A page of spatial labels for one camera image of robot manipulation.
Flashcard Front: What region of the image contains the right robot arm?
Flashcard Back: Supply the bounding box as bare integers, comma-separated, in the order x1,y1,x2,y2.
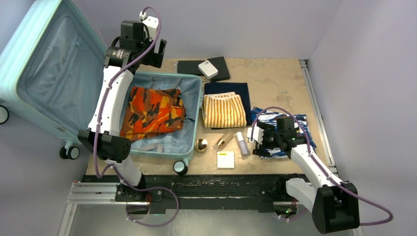
253,117,359,234

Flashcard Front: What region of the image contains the blue white patterned garment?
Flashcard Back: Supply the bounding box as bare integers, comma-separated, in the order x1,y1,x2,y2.
251,107,317,159

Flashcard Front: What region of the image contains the clear gold perfume bottle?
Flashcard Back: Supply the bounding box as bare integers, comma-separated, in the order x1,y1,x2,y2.
213,130,235,151

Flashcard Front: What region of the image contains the lavender cosmetic tube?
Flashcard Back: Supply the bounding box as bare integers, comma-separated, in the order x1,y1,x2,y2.
236,132,249,156

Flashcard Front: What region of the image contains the yellow striped garment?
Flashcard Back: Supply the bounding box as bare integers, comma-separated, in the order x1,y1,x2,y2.
202,92,248,128

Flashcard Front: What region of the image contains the light blue open suitcase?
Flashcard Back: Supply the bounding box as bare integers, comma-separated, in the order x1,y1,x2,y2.
0,0,203,175

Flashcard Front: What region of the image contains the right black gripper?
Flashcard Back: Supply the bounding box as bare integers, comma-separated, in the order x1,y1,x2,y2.
252,121,283,157

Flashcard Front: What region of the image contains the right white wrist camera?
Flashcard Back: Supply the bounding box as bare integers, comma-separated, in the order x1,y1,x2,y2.
246,126,264,144

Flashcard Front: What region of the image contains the orange camouflage garment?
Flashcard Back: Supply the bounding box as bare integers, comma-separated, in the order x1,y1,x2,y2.
119,87,186,142

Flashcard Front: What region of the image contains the black metal base rail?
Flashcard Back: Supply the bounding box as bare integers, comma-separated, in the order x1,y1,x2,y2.
67,174,306,217

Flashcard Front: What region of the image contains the white power bank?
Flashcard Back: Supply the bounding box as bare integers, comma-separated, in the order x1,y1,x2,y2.
198,60,218,80

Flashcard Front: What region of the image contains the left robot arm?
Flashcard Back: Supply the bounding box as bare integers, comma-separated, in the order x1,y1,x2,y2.
78,17,166,201

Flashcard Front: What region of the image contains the gold round jar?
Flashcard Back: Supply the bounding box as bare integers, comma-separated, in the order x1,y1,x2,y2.
194,139,208,153

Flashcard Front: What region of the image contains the navy blue garment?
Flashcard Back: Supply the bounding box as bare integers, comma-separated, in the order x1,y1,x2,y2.
204,82,252,125

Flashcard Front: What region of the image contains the white square box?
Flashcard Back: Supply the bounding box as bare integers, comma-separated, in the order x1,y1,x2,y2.
217,151,235,169

